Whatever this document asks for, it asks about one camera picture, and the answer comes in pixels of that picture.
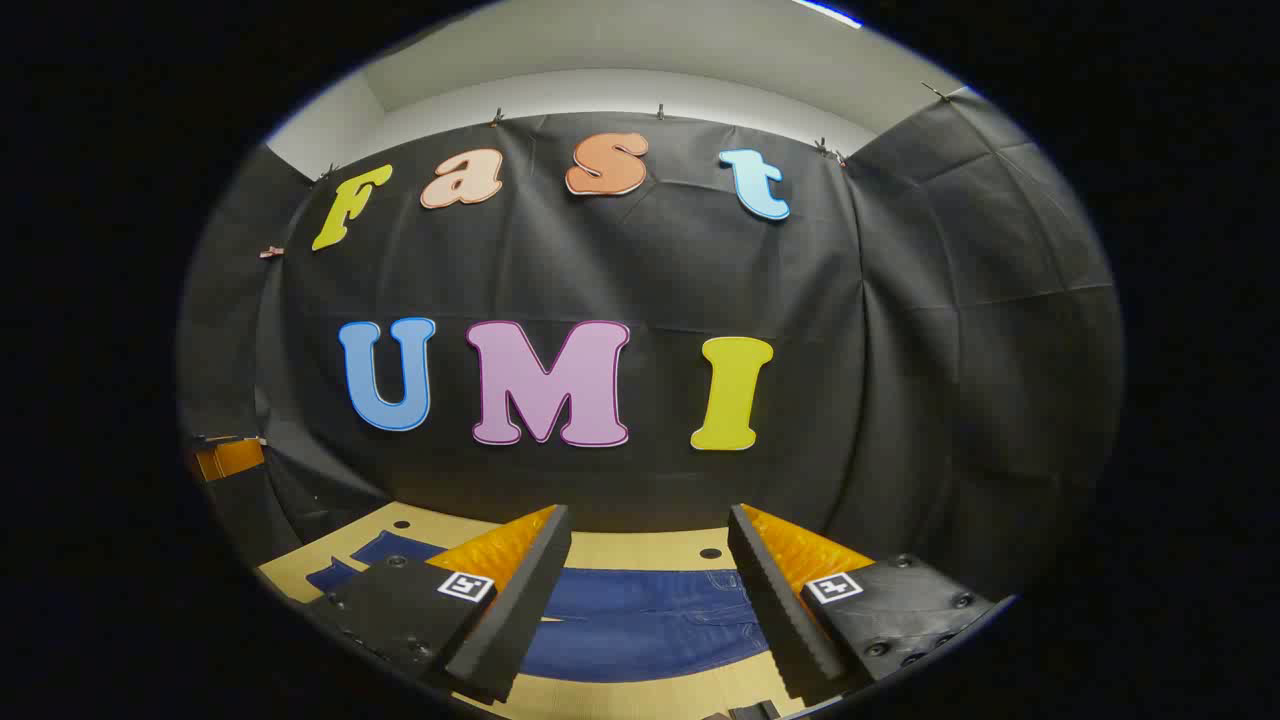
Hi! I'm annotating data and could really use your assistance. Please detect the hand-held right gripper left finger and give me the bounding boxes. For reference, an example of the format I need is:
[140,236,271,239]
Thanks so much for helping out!
[300,503,573,704]

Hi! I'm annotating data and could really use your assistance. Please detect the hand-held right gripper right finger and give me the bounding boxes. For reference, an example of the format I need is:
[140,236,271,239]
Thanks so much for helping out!
[727,503,1006,706]

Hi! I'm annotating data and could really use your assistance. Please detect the blue denim jeans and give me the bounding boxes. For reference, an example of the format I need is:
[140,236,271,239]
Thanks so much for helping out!
[305,530,771,684]

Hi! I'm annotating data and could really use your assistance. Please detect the black backdrop cloth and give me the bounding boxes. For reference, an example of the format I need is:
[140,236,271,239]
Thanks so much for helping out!
[178,88,1126,601]

